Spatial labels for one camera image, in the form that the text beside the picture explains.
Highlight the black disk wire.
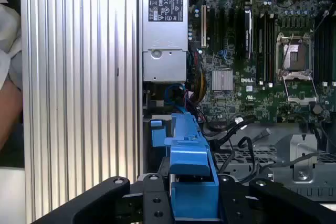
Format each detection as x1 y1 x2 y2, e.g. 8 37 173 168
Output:
237 136 261 183

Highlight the hard disk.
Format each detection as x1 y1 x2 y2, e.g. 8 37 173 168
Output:
150 113 221 221

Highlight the thin metal locking lever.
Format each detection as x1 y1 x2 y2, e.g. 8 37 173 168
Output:
279 34 295 75

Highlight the white expansion slot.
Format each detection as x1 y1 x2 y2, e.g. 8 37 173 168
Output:
201 5 207 48

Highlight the white shirt sleeve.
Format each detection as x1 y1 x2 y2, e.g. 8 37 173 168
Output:
0 0 23 91

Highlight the blue disk wire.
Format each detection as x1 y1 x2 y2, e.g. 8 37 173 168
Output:
164 83 190 116

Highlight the silver power supply unit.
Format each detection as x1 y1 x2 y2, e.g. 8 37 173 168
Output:
142 0 188 83

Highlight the dark grey PC case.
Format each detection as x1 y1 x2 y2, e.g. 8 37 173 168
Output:
136 0 336 204

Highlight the black expansion slot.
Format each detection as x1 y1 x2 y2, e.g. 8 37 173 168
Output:
209 7 218 51

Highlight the metal socket cover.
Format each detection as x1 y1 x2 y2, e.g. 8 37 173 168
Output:
282 73 318 104

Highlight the black graphics card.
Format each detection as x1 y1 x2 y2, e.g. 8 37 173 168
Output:
244 7 255 59

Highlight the black wire with white plug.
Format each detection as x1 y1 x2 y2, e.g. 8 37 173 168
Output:
203 115 257 137

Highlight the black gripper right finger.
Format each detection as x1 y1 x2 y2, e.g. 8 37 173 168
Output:
217 174 336 224

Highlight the yellow and black wire bundle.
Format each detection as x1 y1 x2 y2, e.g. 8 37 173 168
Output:
192 68 207 104

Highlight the CPU socket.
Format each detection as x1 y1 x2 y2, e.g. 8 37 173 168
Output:
275 34 314 74

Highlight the green motherboard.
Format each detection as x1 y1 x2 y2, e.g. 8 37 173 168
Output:
187 0 336 125

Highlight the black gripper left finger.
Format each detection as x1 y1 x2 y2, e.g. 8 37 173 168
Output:
31 173 174 224

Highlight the metal disk bay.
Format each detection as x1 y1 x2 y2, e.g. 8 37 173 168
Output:
214 133 336 204

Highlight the black RAM slot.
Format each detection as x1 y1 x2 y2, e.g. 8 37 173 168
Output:
316 18 326 83
266 14 271 83
271 15 277 83
261 14 267 83
256 15 262 84
327 18 336 84

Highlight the silver finned chipset heat sink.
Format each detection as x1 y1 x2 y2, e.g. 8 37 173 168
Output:
212 69 234 91

